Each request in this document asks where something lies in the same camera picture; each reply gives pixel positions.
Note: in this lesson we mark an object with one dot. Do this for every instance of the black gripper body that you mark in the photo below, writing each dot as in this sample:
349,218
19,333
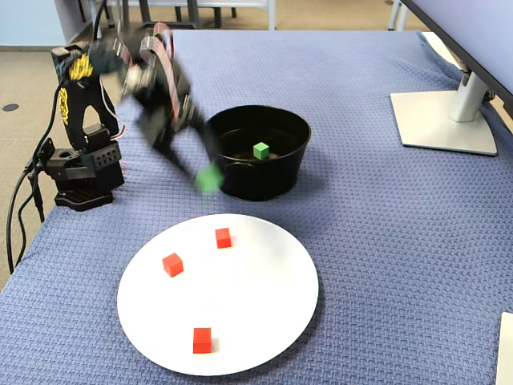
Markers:
173,127

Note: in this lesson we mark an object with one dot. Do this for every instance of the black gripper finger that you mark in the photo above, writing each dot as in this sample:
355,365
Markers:
210,144
178,162

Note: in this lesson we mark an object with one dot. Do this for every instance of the green cube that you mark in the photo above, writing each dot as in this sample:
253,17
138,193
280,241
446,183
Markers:
208,178
261,151

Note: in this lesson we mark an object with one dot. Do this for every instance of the red cube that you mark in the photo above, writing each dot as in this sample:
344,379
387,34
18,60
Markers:
223,237
202,340
172,264

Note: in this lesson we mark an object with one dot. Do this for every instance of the white round plate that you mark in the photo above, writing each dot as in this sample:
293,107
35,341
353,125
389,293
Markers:
224,293

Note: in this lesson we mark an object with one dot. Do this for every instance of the black metal bucket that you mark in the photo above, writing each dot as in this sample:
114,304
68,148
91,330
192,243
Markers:
280,176

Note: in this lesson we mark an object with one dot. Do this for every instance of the dark chair leg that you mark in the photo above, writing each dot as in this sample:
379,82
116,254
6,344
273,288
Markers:
110,14
82,11

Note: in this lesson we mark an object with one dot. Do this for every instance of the white desk leg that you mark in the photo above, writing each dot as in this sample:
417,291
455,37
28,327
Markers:
97,20
271,16
396,16

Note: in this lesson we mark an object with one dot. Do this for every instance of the black round floor cover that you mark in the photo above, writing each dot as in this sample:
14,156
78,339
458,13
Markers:
10,107

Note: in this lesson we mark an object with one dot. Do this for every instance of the blue woven table cloth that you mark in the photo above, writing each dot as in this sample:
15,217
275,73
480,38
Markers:
360,240

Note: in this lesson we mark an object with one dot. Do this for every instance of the silver monitor stand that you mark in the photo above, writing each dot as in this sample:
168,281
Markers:
441,124

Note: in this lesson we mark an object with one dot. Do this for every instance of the flat computer monitor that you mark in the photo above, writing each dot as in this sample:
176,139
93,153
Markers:
481,32

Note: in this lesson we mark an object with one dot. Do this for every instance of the white flat board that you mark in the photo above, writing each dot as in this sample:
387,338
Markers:
506,349

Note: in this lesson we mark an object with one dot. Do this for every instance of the dark metal table frame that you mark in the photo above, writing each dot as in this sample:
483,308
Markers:
192,12

